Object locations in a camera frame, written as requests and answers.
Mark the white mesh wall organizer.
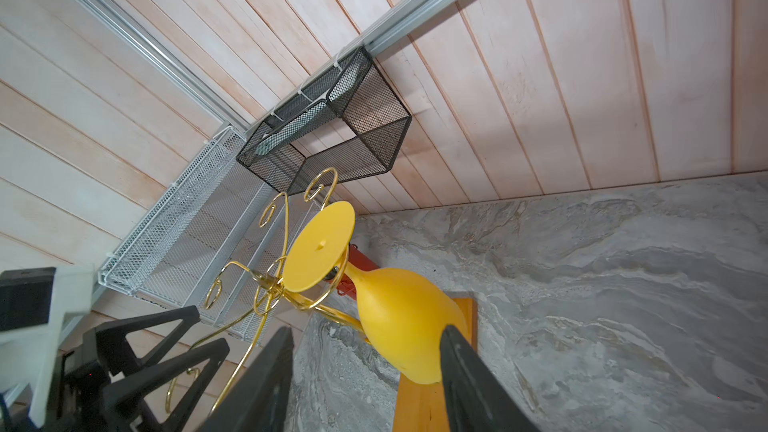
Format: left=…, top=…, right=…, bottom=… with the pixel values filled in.
left=99, top=126, right=319, bottom=341

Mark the dark yellow wine glass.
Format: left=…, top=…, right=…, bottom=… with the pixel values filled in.
left=282, top=201, right=468, bottom=385

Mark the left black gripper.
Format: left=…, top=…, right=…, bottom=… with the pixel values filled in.
left=5, top=306, right=230, bottom=431

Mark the gold wine glass rack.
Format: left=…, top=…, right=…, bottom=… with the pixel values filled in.
left=164, top=166, right=479, bottom=432

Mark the red pen cup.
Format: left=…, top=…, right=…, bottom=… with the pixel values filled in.
left=324, top=243, right=378, bottom=300

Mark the black mesh wall basket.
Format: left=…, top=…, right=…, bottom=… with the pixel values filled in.
left=236, top=47, right=412, bottom=195

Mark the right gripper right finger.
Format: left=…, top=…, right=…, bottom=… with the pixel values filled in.
left=440, top=325, right=539, bottom=432

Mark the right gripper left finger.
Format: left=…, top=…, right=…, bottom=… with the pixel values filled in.
left=198, top=327, right=294, bottom=432

